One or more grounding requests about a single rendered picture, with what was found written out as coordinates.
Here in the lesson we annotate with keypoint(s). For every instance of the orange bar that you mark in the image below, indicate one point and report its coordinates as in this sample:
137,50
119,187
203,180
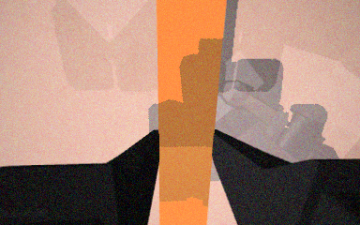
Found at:
189,43

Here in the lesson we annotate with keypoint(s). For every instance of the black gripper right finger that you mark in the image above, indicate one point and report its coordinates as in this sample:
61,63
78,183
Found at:
263,189

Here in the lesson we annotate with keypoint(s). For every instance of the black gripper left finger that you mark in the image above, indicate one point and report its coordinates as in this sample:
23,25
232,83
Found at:
119,192

